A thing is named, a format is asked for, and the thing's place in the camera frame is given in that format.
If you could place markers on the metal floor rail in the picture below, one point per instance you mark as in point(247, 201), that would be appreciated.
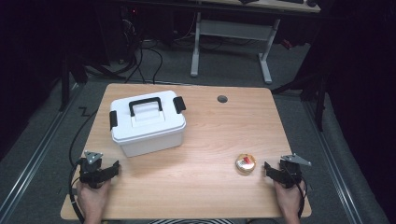
point(34, 155)
point(333, 165)

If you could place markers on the person's right hand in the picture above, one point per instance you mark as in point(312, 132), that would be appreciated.
point(291, 200)

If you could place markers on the desk with white legs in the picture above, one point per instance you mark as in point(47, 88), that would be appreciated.
point(233, 29)

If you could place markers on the dark computer tower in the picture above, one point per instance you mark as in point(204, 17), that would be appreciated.
point(120, 31)

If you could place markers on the round golden pastry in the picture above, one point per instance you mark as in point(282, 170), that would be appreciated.
point(245, 164)

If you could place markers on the black white striped shirt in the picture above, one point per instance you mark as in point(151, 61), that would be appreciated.
point(190, 221)

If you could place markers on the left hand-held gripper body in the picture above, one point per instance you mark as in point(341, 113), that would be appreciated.
point(90, 172)

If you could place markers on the small red object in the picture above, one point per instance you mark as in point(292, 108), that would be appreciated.
point(287, 44)

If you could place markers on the person's left hand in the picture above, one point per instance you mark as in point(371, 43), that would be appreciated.
point(92, 200)

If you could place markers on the white plastic storage box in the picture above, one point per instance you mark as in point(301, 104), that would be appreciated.
point(149, 144)

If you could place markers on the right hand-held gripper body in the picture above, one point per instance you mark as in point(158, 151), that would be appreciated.
point(291, 174)

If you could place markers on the black stand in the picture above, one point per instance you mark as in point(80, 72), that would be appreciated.
point(314, 93)
point(70, 81)

